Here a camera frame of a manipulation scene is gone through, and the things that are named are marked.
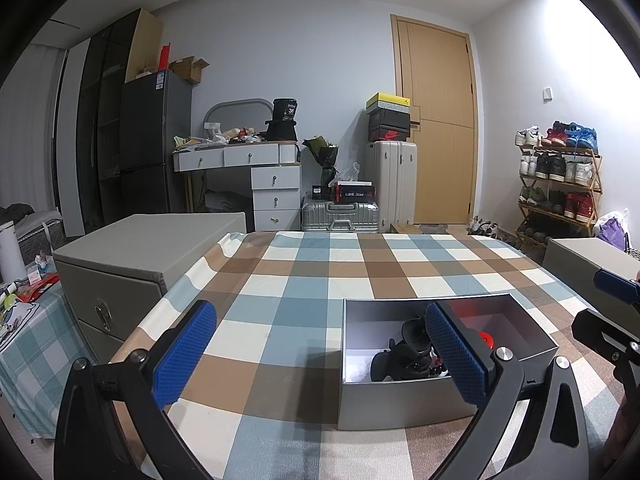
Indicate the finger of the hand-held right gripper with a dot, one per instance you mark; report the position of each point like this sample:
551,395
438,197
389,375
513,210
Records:
600,330
620,286

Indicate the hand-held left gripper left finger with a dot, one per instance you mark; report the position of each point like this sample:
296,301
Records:
185,355

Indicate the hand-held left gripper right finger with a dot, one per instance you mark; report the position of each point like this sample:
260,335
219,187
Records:
457,355

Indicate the red round ornament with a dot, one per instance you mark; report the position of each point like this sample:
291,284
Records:
483,341

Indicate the silver cardboard box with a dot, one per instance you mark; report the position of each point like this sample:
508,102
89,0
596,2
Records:
400,410

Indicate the person's right hand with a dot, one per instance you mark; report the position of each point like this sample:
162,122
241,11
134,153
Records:
622,425

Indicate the purple bag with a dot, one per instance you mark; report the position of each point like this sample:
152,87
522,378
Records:
614,232

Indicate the pair of floor shoes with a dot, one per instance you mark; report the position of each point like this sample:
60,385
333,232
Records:
487,227

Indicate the wooden shoe rack with shoes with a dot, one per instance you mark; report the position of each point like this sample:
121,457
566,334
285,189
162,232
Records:
555,167

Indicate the checked tablecloth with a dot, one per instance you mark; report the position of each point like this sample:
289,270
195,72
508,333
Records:
300,270

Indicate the green checked side table cloth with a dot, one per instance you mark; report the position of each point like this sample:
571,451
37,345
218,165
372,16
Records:
35,360

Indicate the red packet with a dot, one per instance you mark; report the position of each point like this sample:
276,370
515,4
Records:
40,287

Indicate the silver suitcase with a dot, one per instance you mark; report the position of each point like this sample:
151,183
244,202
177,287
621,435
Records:
340,212

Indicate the beige upright suitcase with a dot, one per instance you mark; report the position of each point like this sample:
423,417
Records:
392,180

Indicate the white dressing table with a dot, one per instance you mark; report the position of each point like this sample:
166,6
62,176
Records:
275,190

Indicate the red and black flat box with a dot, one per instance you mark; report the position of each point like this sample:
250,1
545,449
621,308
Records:
355,192

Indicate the wooden door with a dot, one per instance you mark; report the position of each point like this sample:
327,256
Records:
440,160

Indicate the white thermos bottle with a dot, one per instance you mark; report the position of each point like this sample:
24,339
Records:
11,252

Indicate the clear plastic bag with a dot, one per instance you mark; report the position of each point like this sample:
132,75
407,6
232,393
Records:
350,172

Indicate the small black box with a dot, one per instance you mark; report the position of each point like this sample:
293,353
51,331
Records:
321,192

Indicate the dark grey fridge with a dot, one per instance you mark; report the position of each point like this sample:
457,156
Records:
150,140

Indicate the dark jacket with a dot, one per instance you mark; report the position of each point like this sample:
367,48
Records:
15,212

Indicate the black shoe box red logo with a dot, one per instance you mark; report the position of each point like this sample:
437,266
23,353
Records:
389,134

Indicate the dark flower bouquet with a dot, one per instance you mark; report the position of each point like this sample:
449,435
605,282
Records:
322,152

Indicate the plain black shoe box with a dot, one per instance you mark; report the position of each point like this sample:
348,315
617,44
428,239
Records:
387,118

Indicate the dark wardrobe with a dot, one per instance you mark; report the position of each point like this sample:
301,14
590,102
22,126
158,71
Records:
100,120

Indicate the grey arched mirror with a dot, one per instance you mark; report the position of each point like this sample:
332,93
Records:
235,110

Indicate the white curtain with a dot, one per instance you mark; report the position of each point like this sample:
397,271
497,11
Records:
42,135

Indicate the open brown cardboard box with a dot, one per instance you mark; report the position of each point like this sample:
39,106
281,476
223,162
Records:
190,70

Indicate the tan cardboard panel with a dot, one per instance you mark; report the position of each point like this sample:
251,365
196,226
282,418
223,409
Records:
142,45

